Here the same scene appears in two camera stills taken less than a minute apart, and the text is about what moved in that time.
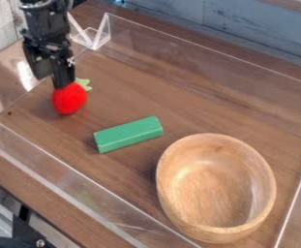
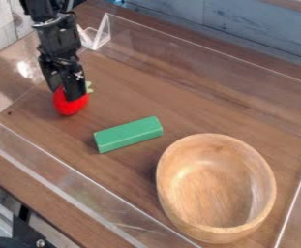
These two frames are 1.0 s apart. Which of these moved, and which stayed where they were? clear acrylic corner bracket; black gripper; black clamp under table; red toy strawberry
Moved: black gripper
Stayed: red toy strawberry; clear acrylic corner bracket; black clamp under table
